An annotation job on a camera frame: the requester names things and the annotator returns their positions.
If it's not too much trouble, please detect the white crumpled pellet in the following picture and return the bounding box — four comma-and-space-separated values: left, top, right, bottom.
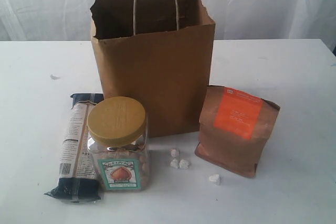
170, 148, 180, 158
170, 158, 179, 169
178, 159, 190, 169
208, 174, 221, 185

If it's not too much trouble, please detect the large brown paper bag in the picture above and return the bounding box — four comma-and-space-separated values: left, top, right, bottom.
90, 0, 215, 137

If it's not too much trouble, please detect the white crumpled pellet middle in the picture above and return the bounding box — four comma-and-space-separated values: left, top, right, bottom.
178, 159, 190, 169

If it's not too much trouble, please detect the white paper scrap on table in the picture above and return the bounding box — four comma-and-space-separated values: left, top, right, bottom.
50, 74, 60, 80

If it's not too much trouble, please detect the nut jar with yellow lid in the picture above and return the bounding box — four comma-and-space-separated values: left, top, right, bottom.
87, 97, 150, 191

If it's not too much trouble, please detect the white backdrop curtain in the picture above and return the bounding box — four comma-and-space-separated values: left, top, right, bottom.
1, 0, 335, 49

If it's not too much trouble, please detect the white crumpled pellet lower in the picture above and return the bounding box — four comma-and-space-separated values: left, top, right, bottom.
170, 158, 179, 169

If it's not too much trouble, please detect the brown pouch with orange label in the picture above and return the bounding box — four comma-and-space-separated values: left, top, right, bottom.
195, 86, 280, 178

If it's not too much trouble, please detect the white crumpled pellet right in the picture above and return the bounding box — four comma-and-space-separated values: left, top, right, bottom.
208, 174, 221, 185

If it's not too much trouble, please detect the dark noodle packet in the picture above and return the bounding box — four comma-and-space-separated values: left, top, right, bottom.
45, 93, 104, 204

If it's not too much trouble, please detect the white crumpled pellet upper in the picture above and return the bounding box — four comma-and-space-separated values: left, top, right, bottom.
170, 148, 180, 158

